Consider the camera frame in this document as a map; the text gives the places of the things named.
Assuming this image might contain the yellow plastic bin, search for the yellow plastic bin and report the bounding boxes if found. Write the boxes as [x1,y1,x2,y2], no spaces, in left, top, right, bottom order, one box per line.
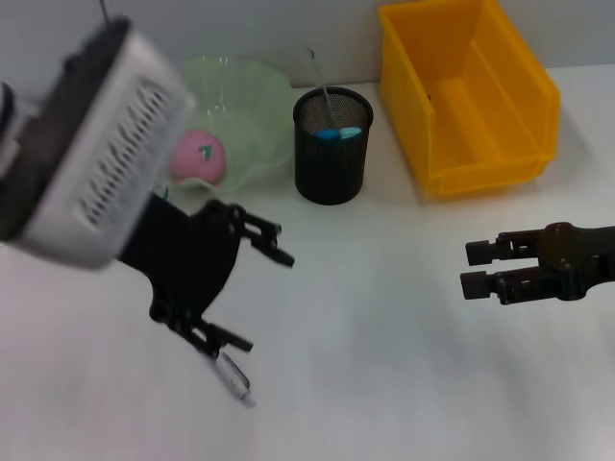
[378,0,561,196]

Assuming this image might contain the silver pen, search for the silver pen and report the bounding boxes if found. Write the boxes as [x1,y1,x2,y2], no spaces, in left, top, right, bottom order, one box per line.
[213,352,257,410]

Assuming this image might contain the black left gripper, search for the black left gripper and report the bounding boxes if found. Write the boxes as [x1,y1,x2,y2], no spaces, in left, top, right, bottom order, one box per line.
[117,194,295,356]

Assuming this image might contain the clear plastic ruler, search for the clear plastic ruler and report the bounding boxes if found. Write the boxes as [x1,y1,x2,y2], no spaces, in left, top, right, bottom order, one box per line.
[306,46,338,130]

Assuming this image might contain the green wavy glass fruit plate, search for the green wavy glass fruit plate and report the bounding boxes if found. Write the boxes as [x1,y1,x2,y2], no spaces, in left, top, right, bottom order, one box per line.
[153,55,293,194]

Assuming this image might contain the pink toy peach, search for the pink toy peach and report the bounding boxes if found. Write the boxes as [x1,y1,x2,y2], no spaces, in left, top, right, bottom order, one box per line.
[165,128,228,186]

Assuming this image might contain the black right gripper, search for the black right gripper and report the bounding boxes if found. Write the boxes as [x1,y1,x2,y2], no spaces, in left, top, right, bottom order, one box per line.
[459,222,615,306]

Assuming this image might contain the black mesh pen holder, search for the black mesh pen holder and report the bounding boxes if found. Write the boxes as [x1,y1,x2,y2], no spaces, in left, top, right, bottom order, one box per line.
[292,87,375,207]

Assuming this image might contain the blue scissors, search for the blue scissors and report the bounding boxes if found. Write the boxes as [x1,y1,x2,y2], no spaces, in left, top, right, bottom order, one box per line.
[314,125,364,143]

